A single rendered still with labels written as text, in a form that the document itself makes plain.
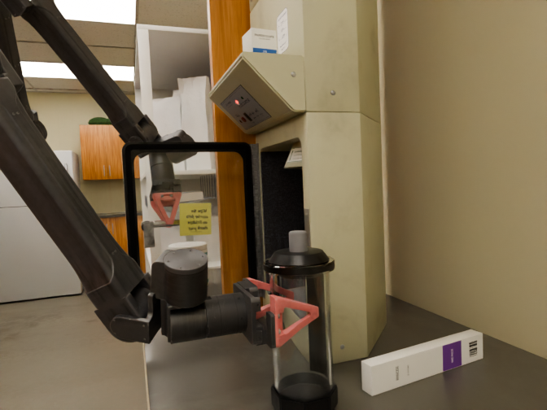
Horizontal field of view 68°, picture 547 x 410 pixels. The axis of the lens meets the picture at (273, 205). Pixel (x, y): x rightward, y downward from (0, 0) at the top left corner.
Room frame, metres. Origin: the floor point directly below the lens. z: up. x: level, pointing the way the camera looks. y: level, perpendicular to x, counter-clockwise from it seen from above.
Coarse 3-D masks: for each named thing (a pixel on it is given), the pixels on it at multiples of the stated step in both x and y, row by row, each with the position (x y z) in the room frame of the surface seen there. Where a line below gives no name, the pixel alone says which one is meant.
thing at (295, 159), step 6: (294, 144) 0.89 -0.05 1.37; (300, 144) 0.86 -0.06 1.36; (294, 150) 0.87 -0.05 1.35; (300, 150) 0.85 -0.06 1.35; (288, 156) 0.89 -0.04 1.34; (294, 156) 0.86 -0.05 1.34; (300, 156) 0.85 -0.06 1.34; (288, 162) 0.87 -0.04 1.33; (294, 162) 0.85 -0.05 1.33; (300, 162) 0.84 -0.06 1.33; (288, 168) 0.94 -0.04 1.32; (294, 168) 0.96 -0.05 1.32; (300, 168) 0.97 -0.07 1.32
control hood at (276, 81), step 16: (240, 64) 0.73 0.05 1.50; (256, 64) 0.71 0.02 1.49; (272, 64) 0.72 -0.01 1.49; (288, 64) 0.73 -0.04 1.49; (224, 80) 0.84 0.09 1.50; (240, 80) 0.78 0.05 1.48; (256, 80) 0.73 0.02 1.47; (272, 80) 0.72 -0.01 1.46; (288, 80) 0.73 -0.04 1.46; (208, 96) 1.00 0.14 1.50; (224, 96) 0.92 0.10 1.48; (256, 96) 0.79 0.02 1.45; (272, 96) 0.74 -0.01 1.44; (288, 96) 0.73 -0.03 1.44; (304, 96) 0.74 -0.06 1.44; (224, 112) 1.01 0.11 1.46; (272, 112) 0.80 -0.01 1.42; (288, 112) 0.75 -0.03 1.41; (240, 128) 1.02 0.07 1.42; (256, 128) 0.94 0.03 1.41
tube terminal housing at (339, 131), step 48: (288, 0) 0.80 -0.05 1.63; (336, 0) 0.76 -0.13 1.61; (288, 48) 0.81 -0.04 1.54; (336, 48) 0.76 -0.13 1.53; (336, 96) 0.76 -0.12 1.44; (288, 144) 0.92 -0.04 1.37; (336, 144) 0.76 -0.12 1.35; (336, 192) 0.76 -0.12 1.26; (336, 240) 0.76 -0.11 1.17; (336, 288) 0.76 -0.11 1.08; (384, 288) 0.94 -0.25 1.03; (336, 336) 0.75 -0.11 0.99
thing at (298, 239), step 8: (296, 232) 0.61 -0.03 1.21; (304, 232) 0.61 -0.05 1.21; (296, 240) 0.60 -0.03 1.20; (304, 240) 0.61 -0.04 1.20; (288, 248) 0.64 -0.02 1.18; (296, 248) 0.60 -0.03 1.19; (304, 248) 0.61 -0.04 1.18; (312, 248) 0.63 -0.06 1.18; (272, 256) 0.61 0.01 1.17; (280, 256) 0.59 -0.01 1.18; (288, 256) 0.58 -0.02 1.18; (296, 256) 0.58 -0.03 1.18; (304, 256) 0.58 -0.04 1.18; (312, 256) 0.58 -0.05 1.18; (320, 256) 0.59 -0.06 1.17; (280, 264) 0.58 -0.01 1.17; (288, 264) 0.58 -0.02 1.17; (296, 264) 0.57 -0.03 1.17; (304, 264) 0.57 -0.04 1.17; (312, 264) 0.58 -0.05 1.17
